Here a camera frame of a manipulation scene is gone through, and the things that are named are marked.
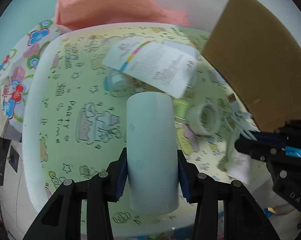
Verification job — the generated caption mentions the white usb cable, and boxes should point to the white usb cable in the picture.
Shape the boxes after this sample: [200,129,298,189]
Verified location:
[216,93,259,173]

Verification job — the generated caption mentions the white cylindrical roll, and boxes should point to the white cylindrical roll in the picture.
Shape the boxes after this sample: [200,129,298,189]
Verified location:
[126,92,179,215]

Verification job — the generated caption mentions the white tape roll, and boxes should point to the white tape roll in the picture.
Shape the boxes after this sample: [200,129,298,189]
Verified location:
[185,103,221,136]

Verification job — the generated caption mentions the brown cardboard box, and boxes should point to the brown cardboard box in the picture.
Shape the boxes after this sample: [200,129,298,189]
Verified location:
[202,0,301,132]

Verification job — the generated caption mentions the yellow cartoon patterned tray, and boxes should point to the yellow cartoon patterned tray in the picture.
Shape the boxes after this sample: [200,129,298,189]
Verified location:
[22,23,252,238]

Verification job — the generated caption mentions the clear small bottle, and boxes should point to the clear small bottle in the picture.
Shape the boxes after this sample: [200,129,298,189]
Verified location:
[104,68,134,98]

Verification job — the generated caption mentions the floral patterned cloth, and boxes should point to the floral patterned cloth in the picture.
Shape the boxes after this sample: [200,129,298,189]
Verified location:
[0,18,60,141]

